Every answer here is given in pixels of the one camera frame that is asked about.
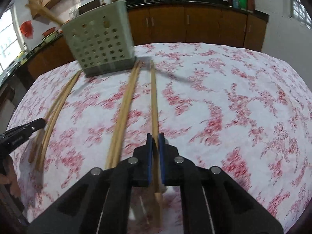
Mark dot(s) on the green perforated utensil holder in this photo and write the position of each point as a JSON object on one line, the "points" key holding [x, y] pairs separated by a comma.
{"points": [[101, 40]]}

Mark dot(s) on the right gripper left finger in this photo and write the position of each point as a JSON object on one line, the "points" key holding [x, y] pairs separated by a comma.
{"points": [[99, 201]]}

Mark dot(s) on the person left hand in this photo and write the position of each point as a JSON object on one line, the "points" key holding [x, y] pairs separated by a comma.
{"points": [[10, 177]]}

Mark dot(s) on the red plastic bag hanging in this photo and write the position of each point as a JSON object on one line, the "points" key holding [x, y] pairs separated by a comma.
{"points": [[27, 29]]}

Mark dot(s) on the barred window right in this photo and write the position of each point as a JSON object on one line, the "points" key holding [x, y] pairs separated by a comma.
{"points": [[299, 12]]}

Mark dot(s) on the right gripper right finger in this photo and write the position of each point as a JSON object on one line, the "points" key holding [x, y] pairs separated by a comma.
{"points": [[212, 202]]}

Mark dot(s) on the floral red white tablecloth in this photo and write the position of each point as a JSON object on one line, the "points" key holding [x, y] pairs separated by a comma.
{"points": [[244, 111]]}

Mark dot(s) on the brown lower kitchen cabinets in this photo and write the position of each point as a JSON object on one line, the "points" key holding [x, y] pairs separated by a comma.
{"points": [[169, 22]]}

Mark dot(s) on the green basin with red lid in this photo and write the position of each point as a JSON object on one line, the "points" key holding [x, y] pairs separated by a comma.
{"points": [[49, 34]]}

